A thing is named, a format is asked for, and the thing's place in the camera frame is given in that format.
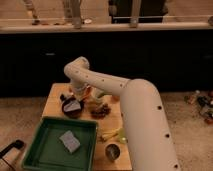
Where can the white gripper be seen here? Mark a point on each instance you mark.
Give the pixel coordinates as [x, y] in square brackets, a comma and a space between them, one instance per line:
[78, 88]

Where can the grey towel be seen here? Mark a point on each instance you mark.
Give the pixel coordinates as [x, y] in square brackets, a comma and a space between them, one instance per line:
[72, 106]

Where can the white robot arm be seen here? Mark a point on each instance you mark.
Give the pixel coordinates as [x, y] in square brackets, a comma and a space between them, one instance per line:
[149, 139]

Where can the orange toy bowl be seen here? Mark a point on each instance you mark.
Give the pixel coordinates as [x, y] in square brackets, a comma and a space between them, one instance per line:
[87, 92]

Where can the dark purple bowl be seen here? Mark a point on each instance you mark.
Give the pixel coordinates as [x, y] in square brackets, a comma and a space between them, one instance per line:
[72, 114]

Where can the dark red grape bunch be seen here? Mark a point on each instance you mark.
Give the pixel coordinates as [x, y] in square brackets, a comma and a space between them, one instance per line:
[101, 111]

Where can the grey sponge in tray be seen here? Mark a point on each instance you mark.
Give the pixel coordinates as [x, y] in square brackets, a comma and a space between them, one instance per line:
[70, 141]

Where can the green plastic tray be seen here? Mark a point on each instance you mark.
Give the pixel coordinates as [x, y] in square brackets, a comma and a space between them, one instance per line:
[48, 153]

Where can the yellow green toy vegetable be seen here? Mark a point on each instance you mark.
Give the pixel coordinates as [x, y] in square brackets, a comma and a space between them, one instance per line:
[118, 133]

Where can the wooden table board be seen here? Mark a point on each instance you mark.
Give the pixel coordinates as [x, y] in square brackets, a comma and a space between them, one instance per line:
[107, 124]

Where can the metal cup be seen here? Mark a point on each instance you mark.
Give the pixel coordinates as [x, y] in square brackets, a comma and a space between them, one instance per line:
[112, 152]

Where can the clutter pile on floor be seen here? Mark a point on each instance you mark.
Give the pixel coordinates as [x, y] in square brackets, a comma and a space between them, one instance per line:
[204, 100]

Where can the black cabinet wall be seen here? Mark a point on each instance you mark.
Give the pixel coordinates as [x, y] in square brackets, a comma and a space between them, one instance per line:
[174, 60]

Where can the black handle object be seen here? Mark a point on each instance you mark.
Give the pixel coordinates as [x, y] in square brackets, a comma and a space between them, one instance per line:
[18, 144]

